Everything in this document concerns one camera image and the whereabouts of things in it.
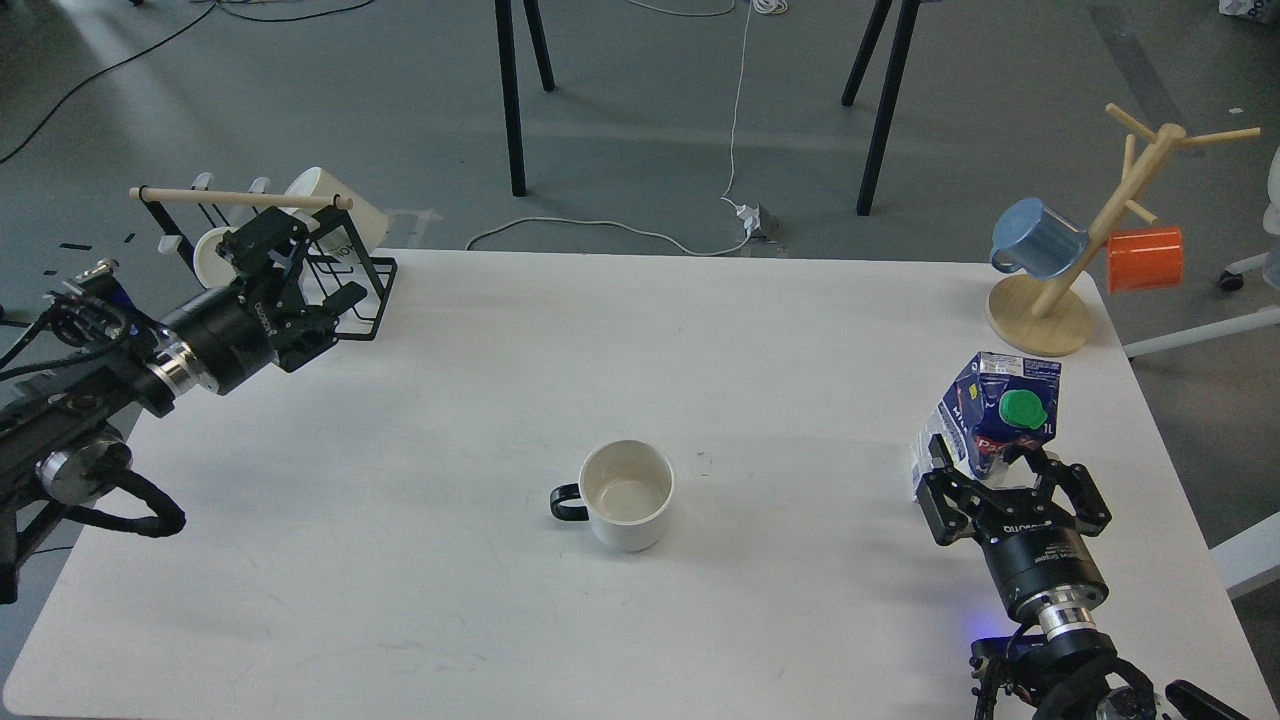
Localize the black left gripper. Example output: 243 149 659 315
161 209 369 395

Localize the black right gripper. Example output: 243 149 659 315
916 434 1112 623

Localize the blue milk carton green cap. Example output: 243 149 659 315
909 351 1062 503

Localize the white mug black handle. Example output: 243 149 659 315
549 439 676 553

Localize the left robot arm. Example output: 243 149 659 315
1 196 381 603

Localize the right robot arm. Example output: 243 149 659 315
916 434 1240 719

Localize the white mug on rack front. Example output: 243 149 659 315
193 225 237 290

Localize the white mug on rack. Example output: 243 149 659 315
274 167 389 263
193 225 237 290

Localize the white mug on rack rear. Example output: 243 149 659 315
274 167 389 263

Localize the wooden mug tree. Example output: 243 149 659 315
986 102 1262 357

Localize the blue mug on tree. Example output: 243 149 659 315
989 197 1089 281

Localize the orange mug on tree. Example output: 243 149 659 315
1106 227 1184 293

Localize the black table leg left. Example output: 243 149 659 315
493 1 557 197

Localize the black table leg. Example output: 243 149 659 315
841 1 922 217
493 1 557 197

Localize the white power adapter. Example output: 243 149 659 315
733 204 781 242

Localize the black table leg right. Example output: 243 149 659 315
841 1 922 217

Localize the black wire mug rack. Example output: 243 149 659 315
129 168 398 340

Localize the black floor cable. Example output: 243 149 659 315
0 0 376 167

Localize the white power cable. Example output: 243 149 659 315
465 0 791 258

